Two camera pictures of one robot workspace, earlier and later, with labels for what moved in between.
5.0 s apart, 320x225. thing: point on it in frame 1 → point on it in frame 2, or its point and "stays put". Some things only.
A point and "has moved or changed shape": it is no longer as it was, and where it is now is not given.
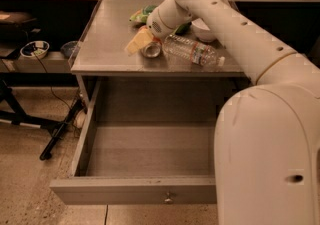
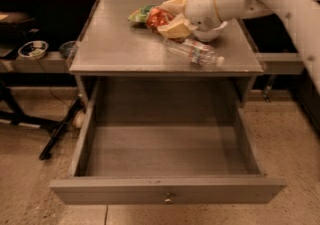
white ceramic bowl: x=201 y=30 stays put
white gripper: x=155 y=26 → x=200 y=9
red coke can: x=151 y=49 has moved or changed shape
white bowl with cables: x=35 y=49 stays put
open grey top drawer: x=145 y=141 stays put
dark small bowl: x=70 y=49 stays put
